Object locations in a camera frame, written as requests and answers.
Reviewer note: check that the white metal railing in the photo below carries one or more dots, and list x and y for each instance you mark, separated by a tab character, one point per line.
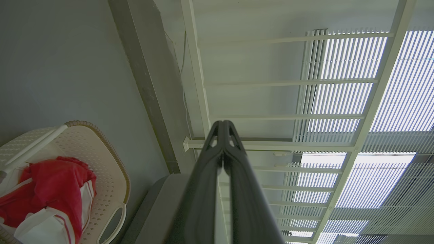
369	108

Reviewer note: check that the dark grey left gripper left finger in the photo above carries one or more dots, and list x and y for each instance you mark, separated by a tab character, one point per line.
203	189

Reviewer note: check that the cream perforated plastic laundry basket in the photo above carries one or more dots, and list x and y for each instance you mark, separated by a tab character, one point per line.
105	162

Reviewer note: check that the white slatted window blinds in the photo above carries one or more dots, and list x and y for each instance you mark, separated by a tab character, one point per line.
403	98

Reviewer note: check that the red and white garment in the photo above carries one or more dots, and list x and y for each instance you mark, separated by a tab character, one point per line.
51	189

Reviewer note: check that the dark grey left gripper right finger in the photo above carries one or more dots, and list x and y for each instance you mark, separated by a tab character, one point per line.
251	203

